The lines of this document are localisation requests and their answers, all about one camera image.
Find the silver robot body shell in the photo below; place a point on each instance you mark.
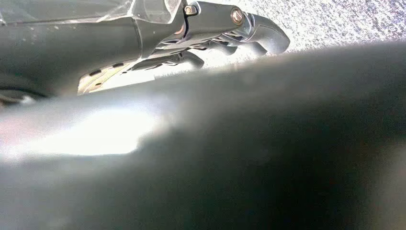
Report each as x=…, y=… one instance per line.
x=253, y=143

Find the transparent plastic film wrap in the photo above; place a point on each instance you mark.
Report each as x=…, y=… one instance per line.
x=95, y=9

